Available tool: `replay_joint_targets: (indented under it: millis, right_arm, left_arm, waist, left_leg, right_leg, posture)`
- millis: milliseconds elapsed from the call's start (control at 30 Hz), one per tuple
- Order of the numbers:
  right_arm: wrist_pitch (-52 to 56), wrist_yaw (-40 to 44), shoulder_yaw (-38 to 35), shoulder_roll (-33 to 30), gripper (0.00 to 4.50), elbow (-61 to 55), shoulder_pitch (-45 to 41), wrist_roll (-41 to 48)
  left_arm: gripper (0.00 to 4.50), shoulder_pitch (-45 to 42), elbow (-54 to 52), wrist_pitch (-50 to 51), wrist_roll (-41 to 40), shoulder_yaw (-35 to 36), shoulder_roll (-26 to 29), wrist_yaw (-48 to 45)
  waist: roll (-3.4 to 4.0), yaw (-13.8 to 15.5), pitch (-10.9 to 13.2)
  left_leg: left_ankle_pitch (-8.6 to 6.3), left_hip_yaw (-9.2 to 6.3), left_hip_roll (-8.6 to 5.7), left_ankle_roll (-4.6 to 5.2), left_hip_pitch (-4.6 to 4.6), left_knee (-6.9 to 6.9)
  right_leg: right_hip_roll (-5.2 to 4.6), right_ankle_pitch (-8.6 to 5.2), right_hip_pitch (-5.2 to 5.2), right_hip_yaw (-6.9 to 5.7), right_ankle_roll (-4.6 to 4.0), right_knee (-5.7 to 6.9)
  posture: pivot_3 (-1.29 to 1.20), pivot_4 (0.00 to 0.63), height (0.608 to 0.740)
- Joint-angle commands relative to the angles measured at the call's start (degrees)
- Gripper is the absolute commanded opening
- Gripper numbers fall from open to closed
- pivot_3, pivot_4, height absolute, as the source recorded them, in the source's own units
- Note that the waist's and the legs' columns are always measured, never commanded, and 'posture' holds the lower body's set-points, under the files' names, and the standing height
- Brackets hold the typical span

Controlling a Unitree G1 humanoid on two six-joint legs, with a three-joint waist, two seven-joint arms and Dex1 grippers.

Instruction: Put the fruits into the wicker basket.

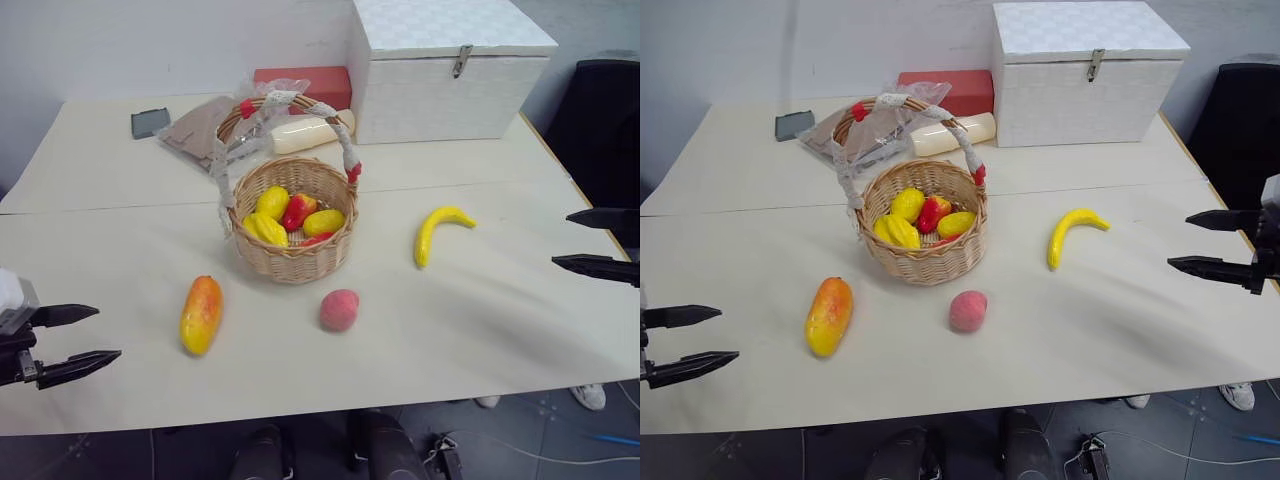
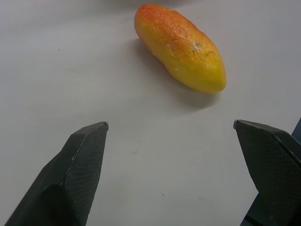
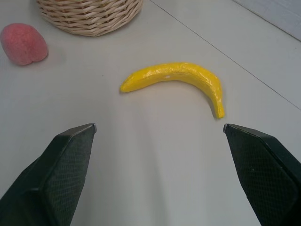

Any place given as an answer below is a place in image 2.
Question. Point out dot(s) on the orange yellow mango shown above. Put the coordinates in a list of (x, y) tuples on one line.
[(181, 49)]

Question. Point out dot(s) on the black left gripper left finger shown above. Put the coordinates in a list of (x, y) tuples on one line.
[(70, 179)]

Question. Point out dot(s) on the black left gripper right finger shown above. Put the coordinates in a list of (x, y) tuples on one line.
[(275, 169)]

